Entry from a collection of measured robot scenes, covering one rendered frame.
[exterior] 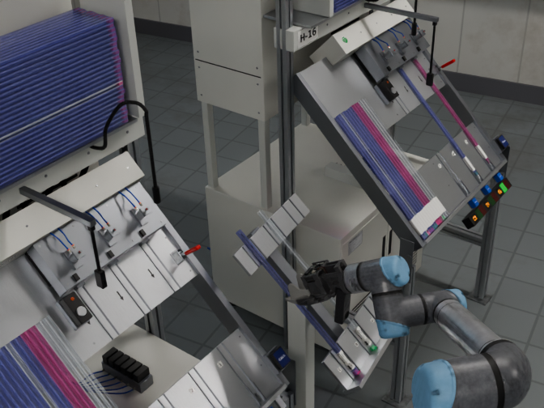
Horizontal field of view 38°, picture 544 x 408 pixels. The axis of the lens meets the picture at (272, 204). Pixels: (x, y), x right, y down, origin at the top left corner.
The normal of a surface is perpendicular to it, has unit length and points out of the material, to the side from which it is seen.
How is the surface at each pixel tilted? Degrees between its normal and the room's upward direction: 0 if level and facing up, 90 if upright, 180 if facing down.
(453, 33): 90
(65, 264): 43
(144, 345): 0
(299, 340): 90
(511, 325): 0
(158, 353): 0
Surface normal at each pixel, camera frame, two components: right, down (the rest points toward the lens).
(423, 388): -0.97, 0.02
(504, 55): -0.47, 0.49
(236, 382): 0.53, -0.40
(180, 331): -0.03, -0.84
